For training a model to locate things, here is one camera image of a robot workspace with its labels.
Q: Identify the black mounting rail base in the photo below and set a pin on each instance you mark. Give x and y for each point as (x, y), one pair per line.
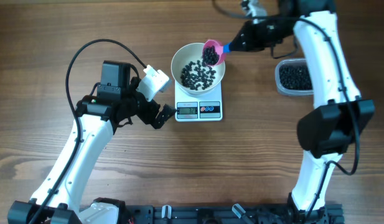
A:
(210, 214)

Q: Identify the pink scoop with blue handle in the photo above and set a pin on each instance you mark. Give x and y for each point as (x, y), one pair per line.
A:
(214, 53)

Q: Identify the white bowl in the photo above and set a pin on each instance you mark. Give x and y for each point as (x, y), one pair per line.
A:
(193, 52)

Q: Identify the black beans in bowl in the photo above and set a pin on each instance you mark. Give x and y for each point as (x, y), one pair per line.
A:
(197, 75)

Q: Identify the clear plastic bean container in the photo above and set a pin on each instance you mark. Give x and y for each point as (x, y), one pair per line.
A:
(280, 88)

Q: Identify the black beans in container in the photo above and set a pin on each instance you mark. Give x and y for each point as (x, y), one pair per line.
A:
(295, 77)

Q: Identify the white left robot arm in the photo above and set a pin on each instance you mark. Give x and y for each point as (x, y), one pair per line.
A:
(58, 199)

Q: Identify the white digital kitchen scale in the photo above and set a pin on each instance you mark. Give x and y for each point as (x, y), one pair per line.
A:
(197, 108)

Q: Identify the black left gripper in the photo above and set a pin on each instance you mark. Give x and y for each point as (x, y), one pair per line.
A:
(154, 108)

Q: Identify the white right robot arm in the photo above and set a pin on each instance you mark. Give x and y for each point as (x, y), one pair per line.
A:
(340, 113)

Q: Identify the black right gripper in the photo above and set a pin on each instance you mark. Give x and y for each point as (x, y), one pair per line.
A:
(248, 30)

